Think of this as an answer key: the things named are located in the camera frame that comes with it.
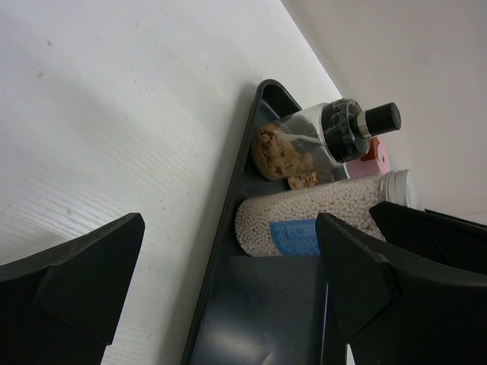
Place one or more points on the pink cap spice bottle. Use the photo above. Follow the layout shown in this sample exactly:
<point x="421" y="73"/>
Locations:
<point x="374" y="162"/>

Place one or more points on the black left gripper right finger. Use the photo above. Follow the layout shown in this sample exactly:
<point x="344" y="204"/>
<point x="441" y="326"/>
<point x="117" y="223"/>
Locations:
<point x="396" y="307"/>

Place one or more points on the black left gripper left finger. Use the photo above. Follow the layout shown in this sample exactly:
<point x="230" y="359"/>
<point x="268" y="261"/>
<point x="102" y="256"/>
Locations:
<point x="62" y="305"/>

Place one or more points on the black pump cap spice bottle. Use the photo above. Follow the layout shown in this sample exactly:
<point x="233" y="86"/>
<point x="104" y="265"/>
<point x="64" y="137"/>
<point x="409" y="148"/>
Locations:
<point x="320" y="138"/>

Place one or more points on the blue label white bead bottle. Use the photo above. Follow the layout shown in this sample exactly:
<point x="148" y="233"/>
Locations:
<point x="283" y="224"/>

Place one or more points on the black plastic tray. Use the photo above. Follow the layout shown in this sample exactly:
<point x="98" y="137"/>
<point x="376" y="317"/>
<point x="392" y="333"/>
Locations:
<point x="261" y="310"/>

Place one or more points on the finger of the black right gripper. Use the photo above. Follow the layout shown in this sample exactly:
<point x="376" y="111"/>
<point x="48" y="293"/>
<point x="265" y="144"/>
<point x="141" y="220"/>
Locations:
<point x="435" y="236"/>

